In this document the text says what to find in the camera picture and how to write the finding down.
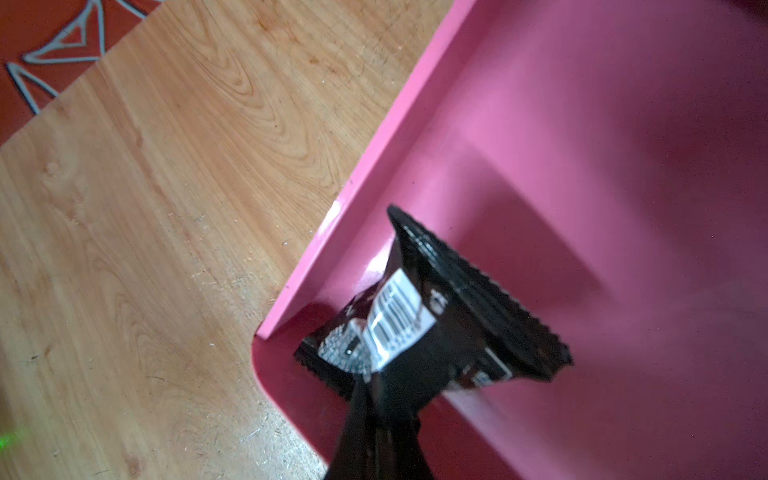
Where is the black cookie packet with picture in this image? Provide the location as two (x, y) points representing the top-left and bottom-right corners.
(294, 205), (573, 423)

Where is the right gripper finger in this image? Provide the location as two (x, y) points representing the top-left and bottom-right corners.
(325, 383), (434, 480)

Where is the pink top drawer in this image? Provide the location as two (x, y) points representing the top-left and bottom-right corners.
(252, 1), (767, 479)

